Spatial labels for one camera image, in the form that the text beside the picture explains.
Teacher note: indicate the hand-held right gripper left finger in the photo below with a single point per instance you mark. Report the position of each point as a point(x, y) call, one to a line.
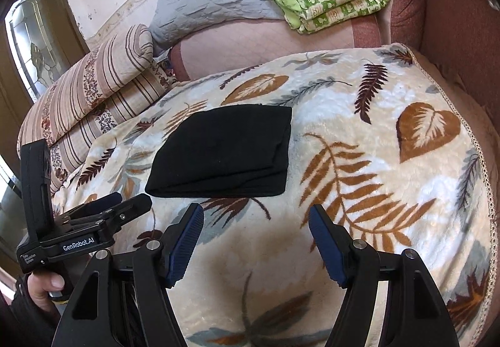
point(183, 249)

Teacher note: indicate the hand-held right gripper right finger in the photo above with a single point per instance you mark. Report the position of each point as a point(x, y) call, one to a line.
point(328, 249)

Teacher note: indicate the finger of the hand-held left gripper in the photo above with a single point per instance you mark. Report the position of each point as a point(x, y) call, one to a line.
point(101, 201)
point(129, 208)

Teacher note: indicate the black pants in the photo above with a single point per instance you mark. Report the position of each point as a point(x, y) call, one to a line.
point(218, 151)

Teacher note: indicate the person's left forearm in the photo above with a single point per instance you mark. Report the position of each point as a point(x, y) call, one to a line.
point(31, 323)

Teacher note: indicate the person's left hand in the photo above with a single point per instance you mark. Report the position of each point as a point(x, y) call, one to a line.
point(41, 290)

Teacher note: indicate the leaf print blanket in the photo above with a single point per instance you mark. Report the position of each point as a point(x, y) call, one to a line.
point(351, 210)

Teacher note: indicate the striped folded quilt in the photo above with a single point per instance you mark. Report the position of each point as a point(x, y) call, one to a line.
point(97, 85)

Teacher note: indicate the wooden door with glass pane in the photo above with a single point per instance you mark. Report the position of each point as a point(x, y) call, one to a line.
point(35, 42)

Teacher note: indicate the pink sofa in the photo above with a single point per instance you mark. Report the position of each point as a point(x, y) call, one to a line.
point(254, 42)

